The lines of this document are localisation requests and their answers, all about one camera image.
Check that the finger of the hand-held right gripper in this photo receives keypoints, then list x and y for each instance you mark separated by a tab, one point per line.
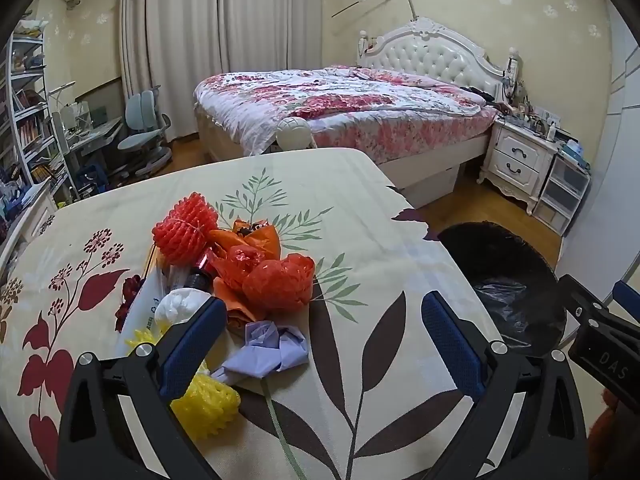
627	297
582	292

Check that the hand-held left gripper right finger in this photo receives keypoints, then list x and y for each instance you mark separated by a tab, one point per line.
452	347

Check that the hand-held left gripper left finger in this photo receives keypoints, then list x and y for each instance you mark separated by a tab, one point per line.
195	347

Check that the white squeeze tube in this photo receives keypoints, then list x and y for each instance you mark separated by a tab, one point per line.
145	300

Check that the black trash bin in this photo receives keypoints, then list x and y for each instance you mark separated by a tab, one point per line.
480	250

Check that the red foam fruit net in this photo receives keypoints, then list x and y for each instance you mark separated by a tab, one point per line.
185	227

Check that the orange plastic bag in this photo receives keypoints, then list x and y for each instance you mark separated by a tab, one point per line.
260	241

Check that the person's right forearm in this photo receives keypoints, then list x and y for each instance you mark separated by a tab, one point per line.
610	427

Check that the white crumpled tissue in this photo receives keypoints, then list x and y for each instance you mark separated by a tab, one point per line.
177	305

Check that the yellow foam fruit net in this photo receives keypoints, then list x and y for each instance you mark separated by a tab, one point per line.
210	402

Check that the clear plastic wrapper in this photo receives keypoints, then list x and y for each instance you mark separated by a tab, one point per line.
500	297

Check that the small dark bottle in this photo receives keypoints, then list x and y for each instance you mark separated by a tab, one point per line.
197	278

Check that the lilac crumpled paper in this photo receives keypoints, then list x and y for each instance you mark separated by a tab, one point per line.
272	355

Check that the plastic drawer unit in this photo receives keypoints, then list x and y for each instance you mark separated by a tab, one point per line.
562	190

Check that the light blue box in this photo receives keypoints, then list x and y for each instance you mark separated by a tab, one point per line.
575	152

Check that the white nightstand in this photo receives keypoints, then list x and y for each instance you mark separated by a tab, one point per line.
520	155

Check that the white under-bed box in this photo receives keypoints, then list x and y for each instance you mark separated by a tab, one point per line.
435	185

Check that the small white bottle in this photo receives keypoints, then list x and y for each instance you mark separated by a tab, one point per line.
551	131

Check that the floral printed tablecloth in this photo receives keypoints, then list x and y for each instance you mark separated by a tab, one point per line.
350	210

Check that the clutter of small bottles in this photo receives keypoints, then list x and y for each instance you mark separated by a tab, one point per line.
527	117

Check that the blue storage bag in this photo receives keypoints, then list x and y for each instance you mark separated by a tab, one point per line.
95	176

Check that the white low cabinet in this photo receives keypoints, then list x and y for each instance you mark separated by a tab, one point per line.
27	222

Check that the grey study desk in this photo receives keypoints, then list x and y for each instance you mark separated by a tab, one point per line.
97	132

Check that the grey office chair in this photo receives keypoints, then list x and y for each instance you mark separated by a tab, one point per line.
142	110

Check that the pink floral quilt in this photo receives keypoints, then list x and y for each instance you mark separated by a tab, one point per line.
340	102

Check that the white bookshelf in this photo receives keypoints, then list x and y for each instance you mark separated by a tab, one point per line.
30	125

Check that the white tufted bed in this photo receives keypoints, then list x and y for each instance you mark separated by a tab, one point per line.
430	55

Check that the white desk lamp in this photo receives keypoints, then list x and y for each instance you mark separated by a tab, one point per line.
62	91

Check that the beige curtain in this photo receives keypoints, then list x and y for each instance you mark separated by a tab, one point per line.
175	50
270	15

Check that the thin metal rod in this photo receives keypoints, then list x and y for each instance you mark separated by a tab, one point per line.
411	7

